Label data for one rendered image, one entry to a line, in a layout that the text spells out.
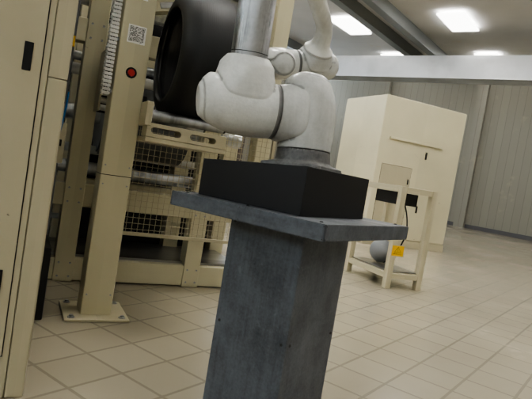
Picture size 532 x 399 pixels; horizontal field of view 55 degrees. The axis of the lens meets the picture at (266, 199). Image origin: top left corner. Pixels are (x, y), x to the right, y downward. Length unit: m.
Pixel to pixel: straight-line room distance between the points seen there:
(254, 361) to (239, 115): 0.66
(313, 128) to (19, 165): 0.80
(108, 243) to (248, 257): 1.02
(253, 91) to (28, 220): 0.71
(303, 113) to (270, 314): 0.55
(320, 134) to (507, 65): 11.74
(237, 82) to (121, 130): 1.01
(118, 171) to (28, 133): 0.82
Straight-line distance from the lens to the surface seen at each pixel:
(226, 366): 1.51
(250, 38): 1.40
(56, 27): 1.55
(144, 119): 2.19
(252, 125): 1.38
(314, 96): 1.42
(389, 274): 4.09
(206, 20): 2.21
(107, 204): 2.28
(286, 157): 1.41
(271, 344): 1.40
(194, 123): 2.27
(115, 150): 2.27
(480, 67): 13.19
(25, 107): 1.52
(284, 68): 1.71
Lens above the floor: 0.75
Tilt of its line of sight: 3 degrees down
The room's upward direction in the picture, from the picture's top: 9 degrees clockwise
